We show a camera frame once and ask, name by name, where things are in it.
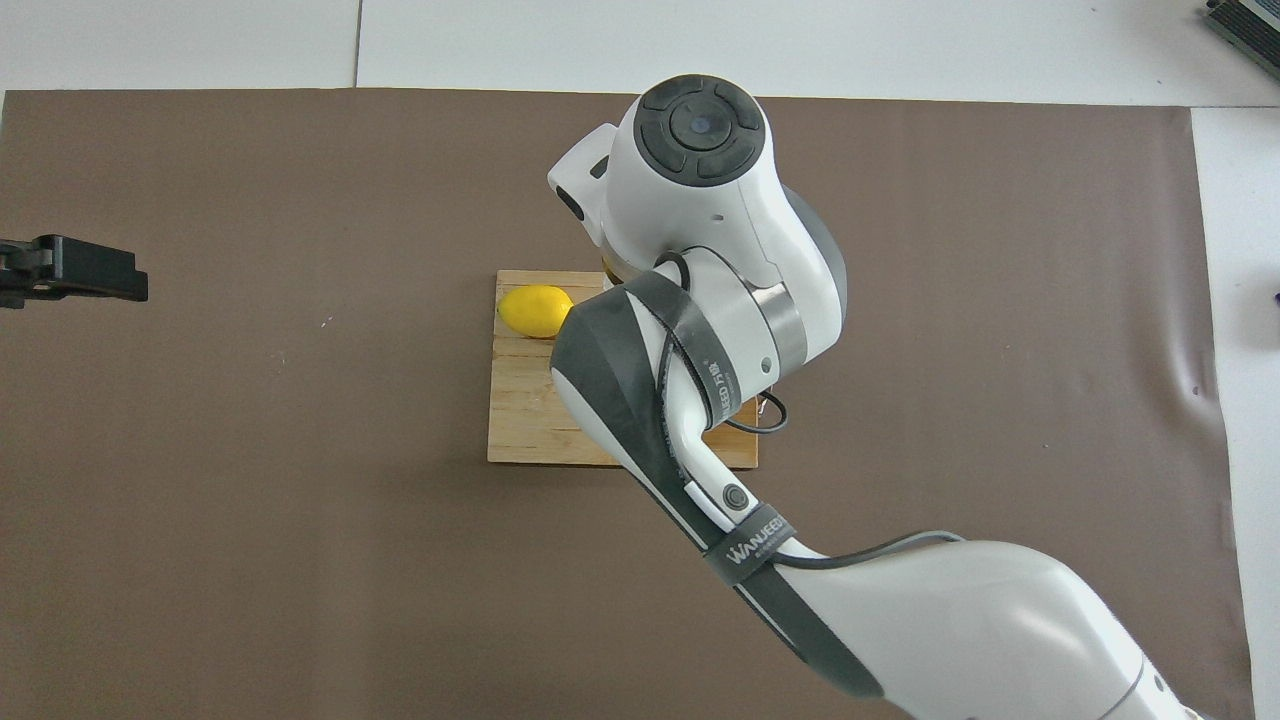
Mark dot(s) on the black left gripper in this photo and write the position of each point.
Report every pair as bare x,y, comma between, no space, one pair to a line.
20,275

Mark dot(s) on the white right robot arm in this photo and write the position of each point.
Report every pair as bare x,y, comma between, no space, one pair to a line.
720,260

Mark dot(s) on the brown paper table mat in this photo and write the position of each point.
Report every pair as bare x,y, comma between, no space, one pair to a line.
300,550

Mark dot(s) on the yellow lemon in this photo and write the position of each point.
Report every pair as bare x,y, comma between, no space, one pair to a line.
535,310

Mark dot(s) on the wooden cutting board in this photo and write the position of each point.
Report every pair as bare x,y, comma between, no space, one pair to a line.
525,410

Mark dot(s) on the grey ribbed device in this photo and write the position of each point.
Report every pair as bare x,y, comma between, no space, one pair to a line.
1250,20

